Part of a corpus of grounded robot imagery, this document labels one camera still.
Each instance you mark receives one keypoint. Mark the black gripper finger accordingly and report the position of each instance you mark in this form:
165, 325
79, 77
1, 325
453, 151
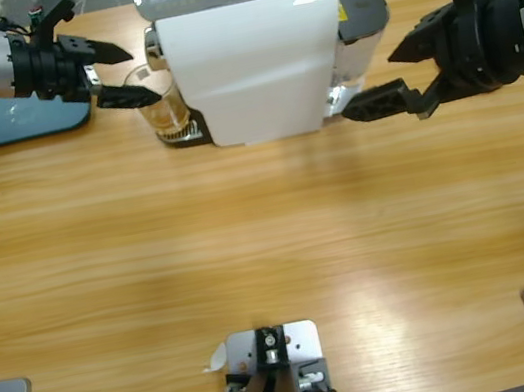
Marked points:
99, 52
128, 97
427, 40
378, 103

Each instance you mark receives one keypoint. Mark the water tank with black lid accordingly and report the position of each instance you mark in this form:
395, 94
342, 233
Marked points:
360, 6

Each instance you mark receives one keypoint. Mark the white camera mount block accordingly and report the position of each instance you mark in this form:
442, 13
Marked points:
303, 341

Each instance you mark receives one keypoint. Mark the teal rectangular plastic tray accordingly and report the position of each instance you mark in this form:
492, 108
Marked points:
26, 123

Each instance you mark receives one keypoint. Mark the white paper tag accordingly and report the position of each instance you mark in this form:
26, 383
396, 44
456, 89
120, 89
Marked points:
217, 358

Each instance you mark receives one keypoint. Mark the white capsule coffee machine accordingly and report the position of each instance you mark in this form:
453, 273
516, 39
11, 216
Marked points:
244, 67

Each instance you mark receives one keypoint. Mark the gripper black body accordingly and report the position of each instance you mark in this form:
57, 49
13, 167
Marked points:
47, 71
494, 43

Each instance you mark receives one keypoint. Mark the metal slotted drip tray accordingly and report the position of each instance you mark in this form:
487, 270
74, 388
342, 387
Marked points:
183, 139

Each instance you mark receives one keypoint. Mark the clear glass cup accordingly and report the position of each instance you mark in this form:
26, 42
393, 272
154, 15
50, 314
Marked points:
168, 113

